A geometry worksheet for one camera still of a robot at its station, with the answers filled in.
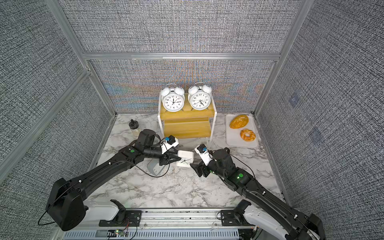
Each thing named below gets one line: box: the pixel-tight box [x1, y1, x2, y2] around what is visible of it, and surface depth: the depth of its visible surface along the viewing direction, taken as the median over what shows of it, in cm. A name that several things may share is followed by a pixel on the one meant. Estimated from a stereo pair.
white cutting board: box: [225, 113, 259, 148], surface depth 108 cm
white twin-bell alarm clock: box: [188, 82, 212, 111], surface depth 72 cm
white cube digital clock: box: [176, 150, 194, 168], surface depth 76 cm
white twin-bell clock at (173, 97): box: [160, 83, 185, 113], surface depth 71 cm
